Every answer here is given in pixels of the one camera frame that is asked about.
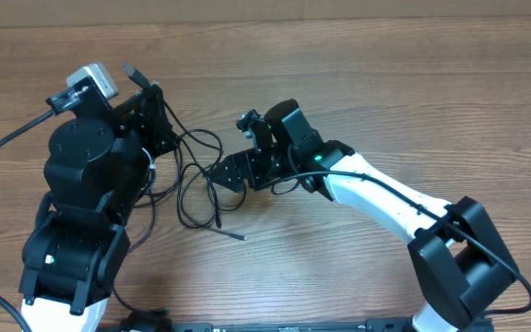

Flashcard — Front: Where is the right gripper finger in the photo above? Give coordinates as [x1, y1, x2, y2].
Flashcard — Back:
[208, 152, 249, 193]
[236, 110, 273, 152]

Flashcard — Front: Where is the thin black usb cable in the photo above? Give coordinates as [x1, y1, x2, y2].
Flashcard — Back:
[131, 99, 248, 231]

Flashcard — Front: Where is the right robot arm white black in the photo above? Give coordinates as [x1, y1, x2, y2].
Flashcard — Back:
[208, 100, 521, 331]

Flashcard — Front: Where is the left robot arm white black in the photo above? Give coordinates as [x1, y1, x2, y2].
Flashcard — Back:
[19, 79, 176, 331]

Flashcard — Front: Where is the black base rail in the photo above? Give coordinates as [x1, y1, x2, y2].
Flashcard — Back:
[99, 308, 495, 332]

